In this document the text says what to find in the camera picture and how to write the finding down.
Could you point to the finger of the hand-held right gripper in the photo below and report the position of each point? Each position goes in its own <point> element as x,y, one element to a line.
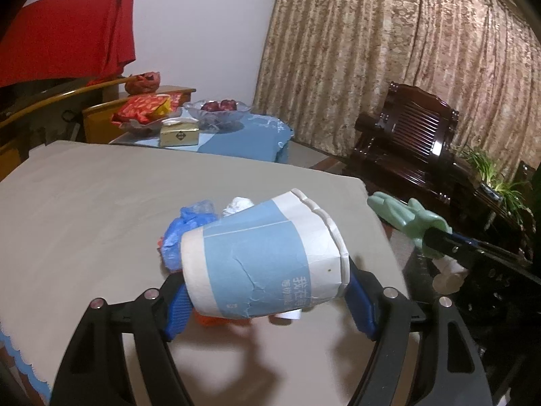
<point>441,243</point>

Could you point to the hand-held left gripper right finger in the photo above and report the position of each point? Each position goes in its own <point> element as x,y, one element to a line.
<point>361,304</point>

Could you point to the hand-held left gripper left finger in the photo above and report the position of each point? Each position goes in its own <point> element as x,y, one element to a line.
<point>179,309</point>

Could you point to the blue and white paper cup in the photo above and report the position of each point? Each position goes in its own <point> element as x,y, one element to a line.
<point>253,258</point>

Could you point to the white plastic piece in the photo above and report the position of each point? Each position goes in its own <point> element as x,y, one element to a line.
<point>449,274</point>

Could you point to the dark wooden side table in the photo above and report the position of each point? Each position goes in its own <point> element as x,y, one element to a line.
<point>460,194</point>

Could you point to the small white paper scrap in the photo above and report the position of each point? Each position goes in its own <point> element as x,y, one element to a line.
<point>288,316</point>

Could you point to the crumpled blue plastic bag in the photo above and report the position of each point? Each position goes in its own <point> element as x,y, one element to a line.
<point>177,232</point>

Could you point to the green potted plant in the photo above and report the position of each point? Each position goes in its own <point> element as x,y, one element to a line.
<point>503,186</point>

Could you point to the crumpled white tissue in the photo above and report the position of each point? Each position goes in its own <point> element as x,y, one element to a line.
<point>236,206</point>

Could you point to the dark wooden armchair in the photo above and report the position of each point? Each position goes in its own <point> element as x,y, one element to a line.
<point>414,127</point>

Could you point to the gold box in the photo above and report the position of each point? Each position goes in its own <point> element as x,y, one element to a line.
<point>179,135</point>

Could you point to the glass plate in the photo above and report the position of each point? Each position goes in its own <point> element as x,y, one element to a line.
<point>139,127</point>

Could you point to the glass fruit bowl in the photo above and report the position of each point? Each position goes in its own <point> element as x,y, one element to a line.
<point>219,118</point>

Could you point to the beige patterned curtain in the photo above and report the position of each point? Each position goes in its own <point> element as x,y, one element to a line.
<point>380,50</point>

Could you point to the pile of red snack packets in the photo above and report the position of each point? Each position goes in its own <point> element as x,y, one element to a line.
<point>143,108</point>

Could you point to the red fruits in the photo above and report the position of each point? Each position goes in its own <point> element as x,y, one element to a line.
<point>217,105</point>

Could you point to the red plastic bag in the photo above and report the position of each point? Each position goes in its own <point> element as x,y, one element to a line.
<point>143,84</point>

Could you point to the red cloth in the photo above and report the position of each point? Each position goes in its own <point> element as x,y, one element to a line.
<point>67,34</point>

